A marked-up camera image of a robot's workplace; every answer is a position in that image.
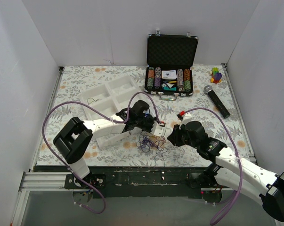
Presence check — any colourful toy block train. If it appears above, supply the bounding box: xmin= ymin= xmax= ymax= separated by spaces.
xmin=209 ymin=67 xmax=222 ymax=84

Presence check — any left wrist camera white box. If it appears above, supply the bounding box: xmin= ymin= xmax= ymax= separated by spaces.
xmin=151 ymin=121 xmax=166 ymax=137

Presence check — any black poker chip case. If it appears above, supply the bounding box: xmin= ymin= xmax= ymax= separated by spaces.
xmin=144 ymin=31 xmax=199 ymax=101

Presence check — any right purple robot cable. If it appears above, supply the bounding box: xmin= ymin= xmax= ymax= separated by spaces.
xmin=183 ymin=107 xmax=243 ymax=226

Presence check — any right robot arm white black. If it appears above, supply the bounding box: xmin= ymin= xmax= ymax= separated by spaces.
xmin=168 ymin=121 xmax=284 ymax=222

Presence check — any black handheld microphone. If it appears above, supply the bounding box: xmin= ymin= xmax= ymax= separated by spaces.
xmin=204 ymin=85 xmax=231 ymax=119

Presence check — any white plastic compartment tray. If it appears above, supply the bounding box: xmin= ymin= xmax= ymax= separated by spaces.
xmin=80 ymin=75 xmax=149 ymax=149

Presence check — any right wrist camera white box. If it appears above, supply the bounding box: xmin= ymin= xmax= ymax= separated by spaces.
xmin=177 ymin=111 xmax=192 ymax=129

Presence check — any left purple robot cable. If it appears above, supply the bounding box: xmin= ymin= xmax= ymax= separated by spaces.
xmin=42 ymin=91 xmax=165 ymax=214

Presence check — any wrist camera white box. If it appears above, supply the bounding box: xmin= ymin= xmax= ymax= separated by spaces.
xmin=151 ymin=121 xmax=166 ymax=137
xmin=177 ymin=111 xmax=192 ymax=129

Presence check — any black metal base plate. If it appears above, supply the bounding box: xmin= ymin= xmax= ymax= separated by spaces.
xmin=64 ymin=166 xmax=232 ymax=200

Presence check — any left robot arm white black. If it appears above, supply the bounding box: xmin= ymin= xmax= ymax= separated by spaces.
xmin=53 ymin=100 xmax=164 ymax=188

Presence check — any purple thin wire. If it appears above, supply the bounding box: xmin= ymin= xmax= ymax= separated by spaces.
xmin=136 ymin=131 xmax=168 ymax=167

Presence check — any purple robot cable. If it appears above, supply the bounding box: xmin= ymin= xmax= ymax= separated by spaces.
xmin=42 ymin=91 xmax=165 ymax=214
xmin=183 ymin=107 xmax=243 ymax=226

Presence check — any floral patterned table mat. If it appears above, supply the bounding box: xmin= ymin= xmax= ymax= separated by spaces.
xmin=36 ymin=65 xmax=255 ymax=168

